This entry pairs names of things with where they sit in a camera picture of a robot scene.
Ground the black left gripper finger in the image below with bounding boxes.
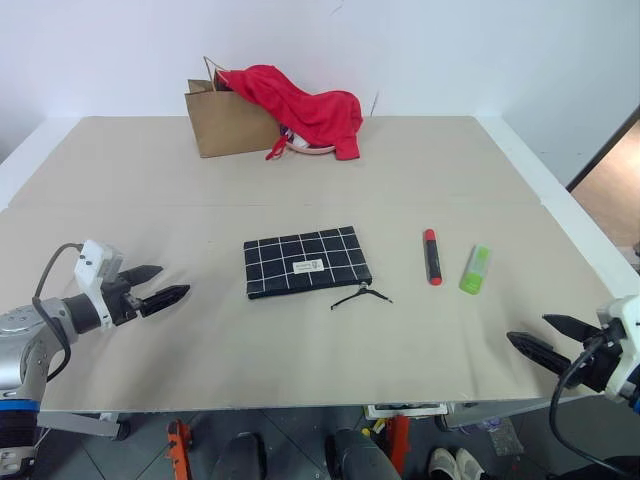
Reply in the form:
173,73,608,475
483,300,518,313
138,284,192,318
119,264,165,288

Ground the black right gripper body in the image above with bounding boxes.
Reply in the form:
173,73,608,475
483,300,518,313
560,321,628,395

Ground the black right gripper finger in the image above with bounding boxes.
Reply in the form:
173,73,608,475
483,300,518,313
505,330,572,377
542,313,605,345

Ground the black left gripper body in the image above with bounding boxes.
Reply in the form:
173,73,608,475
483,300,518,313
101,273,145,328

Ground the black grid pencil pouch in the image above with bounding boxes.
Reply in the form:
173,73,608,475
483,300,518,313
242,225,374,302

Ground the grey mesh pad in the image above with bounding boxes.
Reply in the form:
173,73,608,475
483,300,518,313
486,416,525,457

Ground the green highlighter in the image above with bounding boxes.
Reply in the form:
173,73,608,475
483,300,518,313
458,243,494,296

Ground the white shoe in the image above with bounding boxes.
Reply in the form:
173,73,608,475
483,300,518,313
428,446,462,480
454,447,487,480

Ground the black marker with red caps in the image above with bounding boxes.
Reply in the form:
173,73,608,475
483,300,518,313
422,228,446,287

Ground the orange clamp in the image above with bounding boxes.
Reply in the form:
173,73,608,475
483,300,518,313
165,418,195,480

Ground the brown paper bag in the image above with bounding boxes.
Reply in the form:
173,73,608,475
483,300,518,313
183,55,292,159

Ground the dark rounded shape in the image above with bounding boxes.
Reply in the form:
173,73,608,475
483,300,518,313
211,431,265,480
324,426,403,480

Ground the pink bowl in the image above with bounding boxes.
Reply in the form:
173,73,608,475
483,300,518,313
286,138,338,156

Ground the red garment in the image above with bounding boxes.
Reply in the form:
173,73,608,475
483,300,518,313
214,63,365,163

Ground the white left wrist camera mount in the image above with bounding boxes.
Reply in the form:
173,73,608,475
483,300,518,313
73,239,125,332

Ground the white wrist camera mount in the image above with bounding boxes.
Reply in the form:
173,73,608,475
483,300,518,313
73,239,125,332
597,294,640,404

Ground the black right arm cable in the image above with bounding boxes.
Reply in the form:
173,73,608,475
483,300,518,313
548,335,640,474

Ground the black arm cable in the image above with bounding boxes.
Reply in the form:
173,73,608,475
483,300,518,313
31,242,85,384
548,335,640,474

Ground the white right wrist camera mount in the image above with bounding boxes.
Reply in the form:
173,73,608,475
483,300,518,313
597,294,640,404

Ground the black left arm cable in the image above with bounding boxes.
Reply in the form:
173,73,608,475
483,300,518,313
31,242,85,384

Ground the white table bracket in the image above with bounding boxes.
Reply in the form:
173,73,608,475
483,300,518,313
36,409,132,442

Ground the red-orange tool handle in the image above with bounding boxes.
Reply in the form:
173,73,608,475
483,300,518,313
386,413,412,467

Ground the dark door frame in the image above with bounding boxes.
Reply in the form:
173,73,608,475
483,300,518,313
566,103,640,192

